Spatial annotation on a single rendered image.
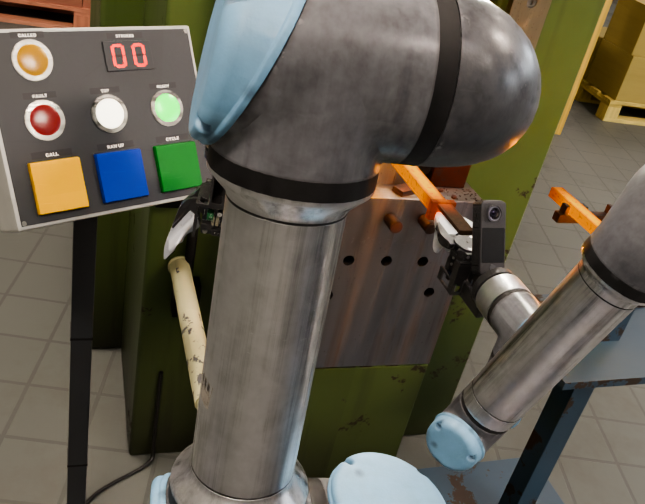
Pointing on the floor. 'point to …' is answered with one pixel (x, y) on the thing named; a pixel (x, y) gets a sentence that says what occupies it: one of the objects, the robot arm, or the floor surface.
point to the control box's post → (80, 354)
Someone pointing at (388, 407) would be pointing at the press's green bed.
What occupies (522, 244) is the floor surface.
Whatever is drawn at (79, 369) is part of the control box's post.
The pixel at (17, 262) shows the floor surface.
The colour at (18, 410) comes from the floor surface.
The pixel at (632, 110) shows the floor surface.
